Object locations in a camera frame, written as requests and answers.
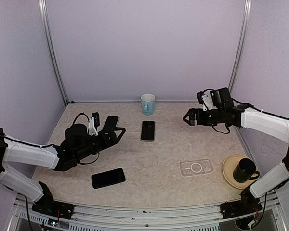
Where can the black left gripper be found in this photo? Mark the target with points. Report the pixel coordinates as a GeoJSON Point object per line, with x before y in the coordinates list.
{"type": "Point", "coordinates": [113, 140]}

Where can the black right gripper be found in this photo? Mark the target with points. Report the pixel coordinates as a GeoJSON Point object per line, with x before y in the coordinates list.
{"type": "Point", "coordinates": [201, 121]}

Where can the lavender silicone phone case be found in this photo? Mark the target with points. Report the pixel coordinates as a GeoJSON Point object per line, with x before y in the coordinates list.
{"type": "Point", "coordinates": [117, 120]}

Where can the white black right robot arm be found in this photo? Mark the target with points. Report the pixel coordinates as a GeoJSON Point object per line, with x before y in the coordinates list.
{"type": "Point", "coordinates": [220, 108]}

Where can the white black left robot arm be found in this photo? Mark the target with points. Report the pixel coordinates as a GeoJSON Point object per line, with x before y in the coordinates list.
{"type": "Point", "coordinates": [80, 142]}

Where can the light blue ceramic mug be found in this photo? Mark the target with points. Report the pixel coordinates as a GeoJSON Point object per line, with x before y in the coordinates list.
{"type": "Point", "coordinates": [148, 104]}

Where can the beige round plate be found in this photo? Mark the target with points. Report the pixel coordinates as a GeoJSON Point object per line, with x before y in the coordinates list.
{"type": "Point", "coordinates": [228, 167]}

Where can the dark green mug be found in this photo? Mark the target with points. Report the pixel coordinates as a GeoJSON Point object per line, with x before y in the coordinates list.
{"type": "Point", "coordinates": [245, 170]}

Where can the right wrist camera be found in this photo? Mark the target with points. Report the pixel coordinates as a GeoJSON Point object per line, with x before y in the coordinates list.
{"type": "Point", "coordinates": [205, 99]}

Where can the right aluminium corner post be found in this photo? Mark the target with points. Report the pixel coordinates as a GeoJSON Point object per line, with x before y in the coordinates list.
{"type": "Point", "coordinates": [241, 43]}

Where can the aluminium corner post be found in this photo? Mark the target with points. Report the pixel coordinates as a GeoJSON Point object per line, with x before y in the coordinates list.
{"type": "Point", "coordinates": [241, 43]}
{"type": "Point", "coordinates": [51, 50]}

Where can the aluminium front rail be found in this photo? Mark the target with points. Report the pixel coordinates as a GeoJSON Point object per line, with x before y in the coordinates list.
{"type": "Point", "coordinates": [102, 218]}

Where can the left aluminium corner post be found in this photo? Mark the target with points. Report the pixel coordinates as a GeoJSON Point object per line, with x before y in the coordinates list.
{"type": "Point", "coordinates": [51, 50]}

